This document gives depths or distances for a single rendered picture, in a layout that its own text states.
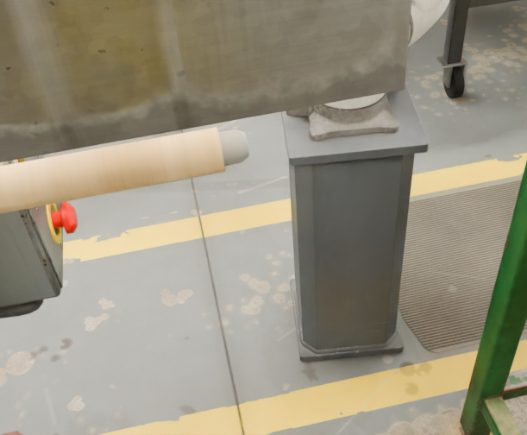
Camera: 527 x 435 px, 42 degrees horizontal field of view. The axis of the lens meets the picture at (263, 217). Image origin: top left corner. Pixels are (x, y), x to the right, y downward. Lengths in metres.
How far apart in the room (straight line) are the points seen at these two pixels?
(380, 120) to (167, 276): 0.95
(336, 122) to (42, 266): 0.74
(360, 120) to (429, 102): 1.35
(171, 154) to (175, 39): 0.22
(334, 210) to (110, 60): 1.23
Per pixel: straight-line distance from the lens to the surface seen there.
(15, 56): 0.27
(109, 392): 1.90
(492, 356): 1.47
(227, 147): 0.48
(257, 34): 0.27
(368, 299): 1.72
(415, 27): 1.44
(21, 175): 0.49
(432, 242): 2.16
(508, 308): 1.35
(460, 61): 2.67
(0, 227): 0.79
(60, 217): 0.88
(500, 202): 2.33
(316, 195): 1.44
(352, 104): 1.37
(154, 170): 0.48
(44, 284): 0.86
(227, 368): 1.87
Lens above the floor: 1.56
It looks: 44 degrees down
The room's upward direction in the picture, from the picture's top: 6 degrees counter-clockwise
